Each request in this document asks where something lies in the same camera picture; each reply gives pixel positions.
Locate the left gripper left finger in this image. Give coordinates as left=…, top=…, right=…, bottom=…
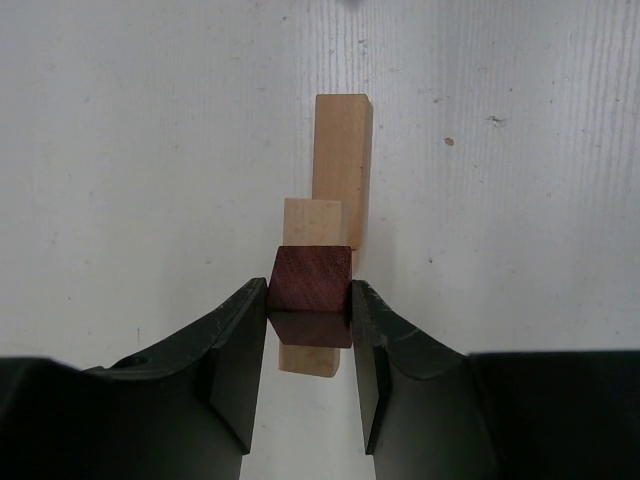
left=1, top=278, right=267, bottom=479

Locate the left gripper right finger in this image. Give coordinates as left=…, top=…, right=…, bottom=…
left=352, top=280, right=639, bottom=479

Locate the large light wood block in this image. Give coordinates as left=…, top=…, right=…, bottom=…
left=312, top=93, right=373, bottom=270

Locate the reddish brown small block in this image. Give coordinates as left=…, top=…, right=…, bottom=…
left=266, top=245, right=352, bottom=349

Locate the thin wood block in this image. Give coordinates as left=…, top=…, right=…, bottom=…
left=279, top=198, right=349, bottom=378

